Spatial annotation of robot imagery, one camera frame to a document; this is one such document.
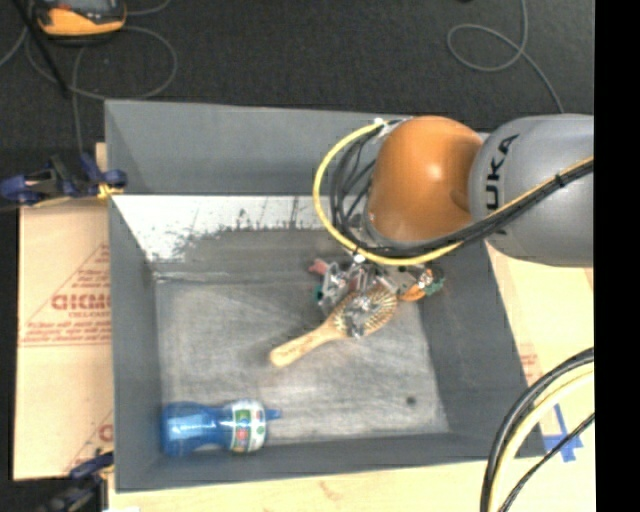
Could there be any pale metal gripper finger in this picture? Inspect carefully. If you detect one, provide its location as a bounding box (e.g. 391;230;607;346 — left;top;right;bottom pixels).
344;297;374;340
319;264;352;307

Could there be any wooden hairbrush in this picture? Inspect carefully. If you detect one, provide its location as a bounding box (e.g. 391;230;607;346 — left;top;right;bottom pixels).
269;283;399;369

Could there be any pink and green toy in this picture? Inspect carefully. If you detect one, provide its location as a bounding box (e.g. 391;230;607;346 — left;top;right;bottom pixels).
307;258;327;307

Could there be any grey metal bin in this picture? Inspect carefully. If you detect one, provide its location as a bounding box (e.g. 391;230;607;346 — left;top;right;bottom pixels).
103;99;544;492

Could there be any blue plastic bottle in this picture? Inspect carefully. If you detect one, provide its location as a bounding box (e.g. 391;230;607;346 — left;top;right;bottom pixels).
159;398;284;458

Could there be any brown cardboard board, red print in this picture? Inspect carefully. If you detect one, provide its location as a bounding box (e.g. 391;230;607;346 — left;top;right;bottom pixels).
12;142;595;482

